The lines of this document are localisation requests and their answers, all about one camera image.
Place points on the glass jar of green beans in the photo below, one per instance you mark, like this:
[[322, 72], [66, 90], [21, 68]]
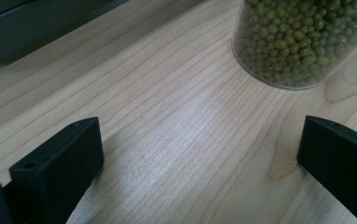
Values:
[[292, 40]]

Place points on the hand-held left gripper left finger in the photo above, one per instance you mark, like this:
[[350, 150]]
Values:
[[58, 168]]

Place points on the dark grey corner rack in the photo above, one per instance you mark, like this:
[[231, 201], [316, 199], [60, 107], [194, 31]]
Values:
[[27, 28]]

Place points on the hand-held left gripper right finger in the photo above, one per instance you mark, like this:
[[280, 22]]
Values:
[[338, 155]]

